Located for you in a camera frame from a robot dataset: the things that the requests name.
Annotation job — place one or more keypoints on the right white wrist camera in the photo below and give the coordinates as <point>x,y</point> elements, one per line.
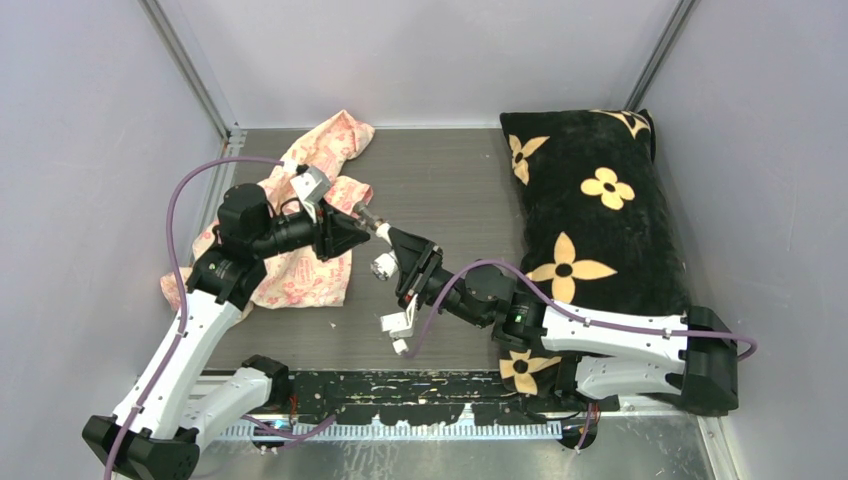
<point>400,326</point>

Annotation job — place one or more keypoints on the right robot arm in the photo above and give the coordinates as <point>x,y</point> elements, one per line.
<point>689,360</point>

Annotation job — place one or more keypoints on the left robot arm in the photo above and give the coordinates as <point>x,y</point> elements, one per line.
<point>156,432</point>

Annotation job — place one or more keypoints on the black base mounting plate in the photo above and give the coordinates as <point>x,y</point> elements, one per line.
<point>417,397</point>

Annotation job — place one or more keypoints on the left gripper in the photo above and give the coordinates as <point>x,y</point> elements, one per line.
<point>334,232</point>

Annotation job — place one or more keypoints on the white plastic water faucet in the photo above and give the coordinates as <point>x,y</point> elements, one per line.
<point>386,265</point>

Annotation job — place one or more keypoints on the pink printed cloth bag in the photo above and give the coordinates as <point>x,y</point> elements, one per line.
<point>299,279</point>

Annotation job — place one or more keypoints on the black flower pattern pillow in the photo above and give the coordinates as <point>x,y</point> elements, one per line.
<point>597,228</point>

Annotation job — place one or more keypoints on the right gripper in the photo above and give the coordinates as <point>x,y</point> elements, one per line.
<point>410,251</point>

